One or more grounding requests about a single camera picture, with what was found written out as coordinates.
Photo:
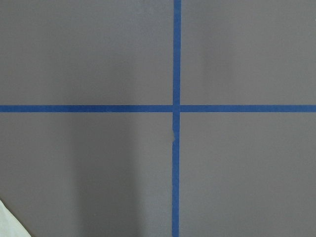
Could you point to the beige long-sleeve printed shirt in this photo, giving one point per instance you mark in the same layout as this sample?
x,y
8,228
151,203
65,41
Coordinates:
x,y
9,225

